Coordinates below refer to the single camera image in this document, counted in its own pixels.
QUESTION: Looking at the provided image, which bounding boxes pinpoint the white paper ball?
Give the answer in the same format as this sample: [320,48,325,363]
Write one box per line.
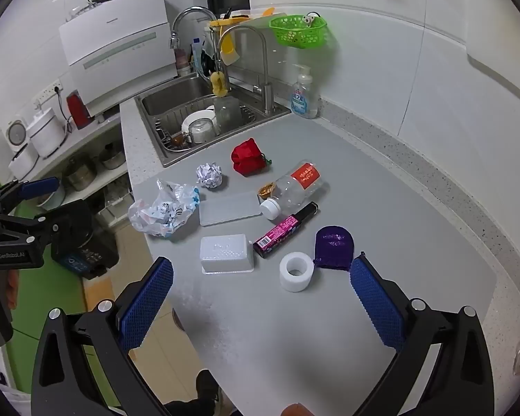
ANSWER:
[195,162,224,190]

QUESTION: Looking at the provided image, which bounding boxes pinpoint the clear plastic bottle red label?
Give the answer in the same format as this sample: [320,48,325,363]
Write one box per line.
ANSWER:
[259,160,330,221]

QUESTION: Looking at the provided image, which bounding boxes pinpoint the tall chrome sprayer faucet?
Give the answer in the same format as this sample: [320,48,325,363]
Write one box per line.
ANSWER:
[169,6,219,96]

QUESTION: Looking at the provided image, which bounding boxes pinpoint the white bowl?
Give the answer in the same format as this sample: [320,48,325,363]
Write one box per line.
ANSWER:
[181,110,217,133]

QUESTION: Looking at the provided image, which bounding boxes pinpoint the person's left black shoe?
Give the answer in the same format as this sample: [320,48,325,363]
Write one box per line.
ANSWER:
[196,369,219,412]

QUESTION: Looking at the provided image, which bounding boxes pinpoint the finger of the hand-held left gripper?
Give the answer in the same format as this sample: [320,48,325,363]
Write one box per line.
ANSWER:
[0,177,61,209]
[0,201,94,243]

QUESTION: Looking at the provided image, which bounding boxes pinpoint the hand soap pump bottle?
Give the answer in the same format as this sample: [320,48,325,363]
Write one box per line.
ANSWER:
[290,64,319,120]

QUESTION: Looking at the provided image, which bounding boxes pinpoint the frosted glass container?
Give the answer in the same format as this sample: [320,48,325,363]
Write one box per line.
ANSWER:
[213,95,243,133]

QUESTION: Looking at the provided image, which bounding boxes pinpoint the person's left hand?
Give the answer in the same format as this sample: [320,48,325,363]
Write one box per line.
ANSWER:
[0,270,21,311]

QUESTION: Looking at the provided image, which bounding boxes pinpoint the white tape roll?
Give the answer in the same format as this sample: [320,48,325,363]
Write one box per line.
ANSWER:
[279,251,315,293]

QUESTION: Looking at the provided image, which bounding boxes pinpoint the yellow sponge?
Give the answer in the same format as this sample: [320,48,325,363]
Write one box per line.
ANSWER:
[210,71,229,98]

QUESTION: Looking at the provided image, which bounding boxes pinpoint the white appliance round dial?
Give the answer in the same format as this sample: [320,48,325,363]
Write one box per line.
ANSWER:
[4,115,40,180]

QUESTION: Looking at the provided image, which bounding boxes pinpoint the stainless steel sink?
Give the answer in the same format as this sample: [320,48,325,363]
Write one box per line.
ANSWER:
[134,71,292,169]

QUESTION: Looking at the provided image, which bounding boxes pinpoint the pale enamel pot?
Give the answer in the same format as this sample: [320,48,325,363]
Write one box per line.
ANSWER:
[35,186,67,209]

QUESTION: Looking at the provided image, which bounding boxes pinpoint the yellow plastic rack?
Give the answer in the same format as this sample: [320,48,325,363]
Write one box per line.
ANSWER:
[210,6,276,27]

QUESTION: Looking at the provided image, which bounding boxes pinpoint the green plastic basket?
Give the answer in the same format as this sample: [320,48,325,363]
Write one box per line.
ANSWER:
[269,14,329,48]

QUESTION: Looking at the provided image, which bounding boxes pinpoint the person's dark pants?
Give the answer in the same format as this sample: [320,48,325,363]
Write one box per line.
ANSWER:
[162,399,219,416]

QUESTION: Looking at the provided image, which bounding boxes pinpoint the purple pouch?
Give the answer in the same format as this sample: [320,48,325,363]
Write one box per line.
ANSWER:
[313,225,355,271]

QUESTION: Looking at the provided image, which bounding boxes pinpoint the blue detergent bottle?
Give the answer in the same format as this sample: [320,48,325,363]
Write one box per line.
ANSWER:
[191,38,204,74]

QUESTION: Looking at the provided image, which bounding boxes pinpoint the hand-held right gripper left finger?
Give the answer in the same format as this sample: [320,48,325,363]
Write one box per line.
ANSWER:
[30,257,174,416]

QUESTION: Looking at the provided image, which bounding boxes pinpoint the black box appliance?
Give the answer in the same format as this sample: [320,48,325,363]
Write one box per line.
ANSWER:
[51,208,121,280]

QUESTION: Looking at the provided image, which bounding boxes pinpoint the red jug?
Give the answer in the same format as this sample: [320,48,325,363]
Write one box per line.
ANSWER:
[66,90,92,131]

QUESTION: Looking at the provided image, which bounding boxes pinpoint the slim steel gooseneck faucet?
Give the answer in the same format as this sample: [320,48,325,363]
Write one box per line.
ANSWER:
[217,25,276,115]

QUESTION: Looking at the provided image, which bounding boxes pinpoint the steel pot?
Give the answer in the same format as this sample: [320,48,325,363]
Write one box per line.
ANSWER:
[99,143,126,171]
[63,156,98,191]

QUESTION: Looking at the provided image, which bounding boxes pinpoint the white storage bin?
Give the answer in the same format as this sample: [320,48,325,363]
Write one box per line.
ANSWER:
[96,182,133,226]

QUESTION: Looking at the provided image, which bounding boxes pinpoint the translucent plastic lid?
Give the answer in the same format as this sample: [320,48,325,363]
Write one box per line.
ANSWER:
[198,191,263,227]

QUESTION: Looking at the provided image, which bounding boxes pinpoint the steel wire dish basket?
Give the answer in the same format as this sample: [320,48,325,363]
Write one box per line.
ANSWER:
[154,99,256,153]

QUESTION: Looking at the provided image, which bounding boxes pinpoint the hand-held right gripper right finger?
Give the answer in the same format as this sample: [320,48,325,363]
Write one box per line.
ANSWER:
[349,255,495,416]

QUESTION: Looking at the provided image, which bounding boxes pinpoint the white plastic box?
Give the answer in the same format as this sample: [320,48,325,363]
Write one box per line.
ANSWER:
[199,233,255,275]

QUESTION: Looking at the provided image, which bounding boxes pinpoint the white rice cooker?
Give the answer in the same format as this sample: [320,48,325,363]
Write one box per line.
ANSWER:
[28,106,68,159]

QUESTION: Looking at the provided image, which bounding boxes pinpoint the white dishwasher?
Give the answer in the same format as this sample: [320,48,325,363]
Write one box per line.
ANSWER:
[58,0,178,118]

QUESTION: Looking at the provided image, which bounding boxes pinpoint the white wall socket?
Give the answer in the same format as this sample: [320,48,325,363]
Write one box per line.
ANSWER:
[32,79,66,107]

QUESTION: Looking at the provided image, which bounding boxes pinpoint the pink and black carton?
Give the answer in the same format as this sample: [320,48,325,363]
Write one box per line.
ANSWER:
[252,201,320,261]

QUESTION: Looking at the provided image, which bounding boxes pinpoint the red cloth pouch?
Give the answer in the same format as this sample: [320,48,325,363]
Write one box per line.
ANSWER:
[231,138,271,178]

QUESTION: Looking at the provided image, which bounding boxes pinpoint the clear plastic bag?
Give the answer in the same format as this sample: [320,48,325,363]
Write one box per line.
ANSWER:
[128,179,201,240]

